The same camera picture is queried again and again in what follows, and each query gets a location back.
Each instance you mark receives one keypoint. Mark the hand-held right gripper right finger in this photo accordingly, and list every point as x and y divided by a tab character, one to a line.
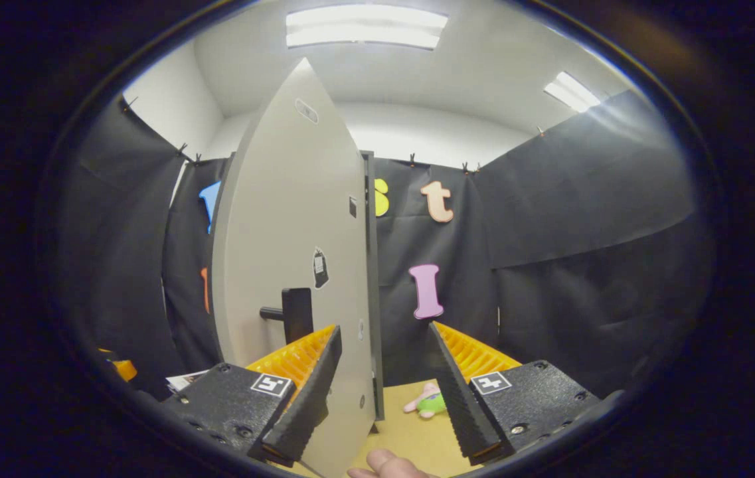
530	398

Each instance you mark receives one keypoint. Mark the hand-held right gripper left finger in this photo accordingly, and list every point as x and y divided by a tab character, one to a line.
238	401

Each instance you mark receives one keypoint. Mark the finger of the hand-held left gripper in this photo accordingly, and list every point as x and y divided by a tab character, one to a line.
123	368

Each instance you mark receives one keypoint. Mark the grey cabinet door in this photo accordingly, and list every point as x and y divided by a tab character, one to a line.
271	232

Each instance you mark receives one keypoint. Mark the dark grey cabinet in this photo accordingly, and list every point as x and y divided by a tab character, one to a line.
372	265

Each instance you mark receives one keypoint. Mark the white cover book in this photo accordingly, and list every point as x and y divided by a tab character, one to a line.
186	380

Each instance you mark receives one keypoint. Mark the pink and green plush toy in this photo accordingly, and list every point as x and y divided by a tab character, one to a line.
427	401

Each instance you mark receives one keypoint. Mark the black backdrop cloth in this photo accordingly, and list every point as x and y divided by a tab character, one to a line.
583	265

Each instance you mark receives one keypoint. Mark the long ceiling light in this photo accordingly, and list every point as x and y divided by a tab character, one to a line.
571	91
367	26

